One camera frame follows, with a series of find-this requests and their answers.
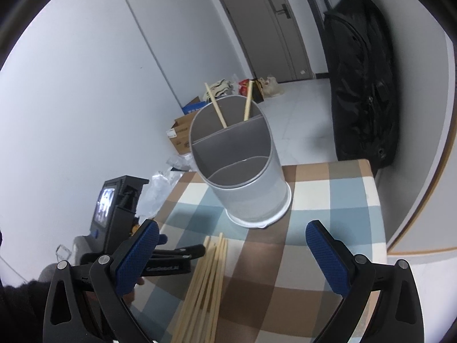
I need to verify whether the blue cardboard box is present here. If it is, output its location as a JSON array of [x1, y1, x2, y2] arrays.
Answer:
[[181, 96, 208, 115]]

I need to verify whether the grey door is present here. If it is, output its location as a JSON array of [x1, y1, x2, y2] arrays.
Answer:
[[206, 0, 315, 83]]

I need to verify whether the wooden chopstick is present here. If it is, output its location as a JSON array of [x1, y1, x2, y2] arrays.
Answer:
[[204, 82, 228, 129], [243, 80, 254, 121]]

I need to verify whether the person's left hand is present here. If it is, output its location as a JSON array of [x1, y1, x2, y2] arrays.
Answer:
[[121, 277, 145, 302]]

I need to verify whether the grey utensil holder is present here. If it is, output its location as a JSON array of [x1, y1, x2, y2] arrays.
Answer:
[[189, 94, 292, 229]]

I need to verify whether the checked tablecloth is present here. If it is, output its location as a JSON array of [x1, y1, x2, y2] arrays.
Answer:
[[130, 159, 388, 343]]

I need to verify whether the black door handle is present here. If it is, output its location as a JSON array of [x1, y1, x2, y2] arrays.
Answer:
[[274, 3, 292, 21]]

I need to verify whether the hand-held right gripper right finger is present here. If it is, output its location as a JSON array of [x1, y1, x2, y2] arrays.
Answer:
[[305, 220, 426, 343]]

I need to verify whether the brown cardboard box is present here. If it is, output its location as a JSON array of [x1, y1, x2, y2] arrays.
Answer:
[[166, 112, 198, 156]]

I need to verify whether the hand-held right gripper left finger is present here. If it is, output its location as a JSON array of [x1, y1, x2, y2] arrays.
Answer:
[[43, 219, 160, 343]]

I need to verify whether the cream cloth bag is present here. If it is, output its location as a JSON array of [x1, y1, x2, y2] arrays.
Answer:
[[203, 78, 235, 101]]

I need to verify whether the beige plastic bag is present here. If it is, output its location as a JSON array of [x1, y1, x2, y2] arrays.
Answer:
[[262, 75, 285, 98]]

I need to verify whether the pile of wooden chopsticks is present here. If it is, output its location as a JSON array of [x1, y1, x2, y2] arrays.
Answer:
[[171, 233, 229, 343]]

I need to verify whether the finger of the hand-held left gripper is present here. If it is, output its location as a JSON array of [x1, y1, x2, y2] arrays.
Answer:
[[152, 244, 207, 261]]

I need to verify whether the heap of white plastic wrap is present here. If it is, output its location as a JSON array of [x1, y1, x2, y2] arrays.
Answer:
[[137, 153, 196, 219]]

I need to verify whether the dark brown box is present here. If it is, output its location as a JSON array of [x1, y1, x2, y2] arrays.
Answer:
[[249, 78, 265, 103]]

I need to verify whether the black hanging bag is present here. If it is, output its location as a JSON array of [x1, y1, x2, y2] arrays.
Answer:
[[323, 0, 400, 173]]

